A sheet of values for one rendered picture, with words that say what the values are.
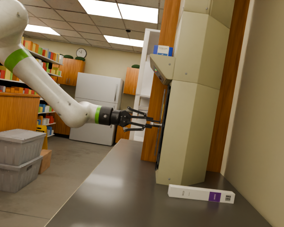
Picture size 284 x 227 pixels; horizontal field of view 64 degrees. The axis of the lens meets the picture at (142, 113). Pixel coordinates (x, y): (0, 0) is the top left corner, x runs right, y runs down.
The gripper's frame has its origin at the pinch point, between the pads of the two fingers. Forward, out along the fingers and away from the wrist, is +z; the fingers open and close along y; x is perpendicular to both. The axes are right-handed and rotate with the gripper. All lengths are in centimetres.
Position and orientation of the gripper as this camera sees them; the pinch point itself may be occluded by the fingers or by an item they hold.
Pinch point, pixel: (153, 123)
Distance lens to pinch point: 112.6
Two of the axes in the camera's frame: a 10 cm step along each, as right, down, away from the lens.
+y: 1.5, -9.9, -0.2
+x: 0.4, -0.2, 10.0
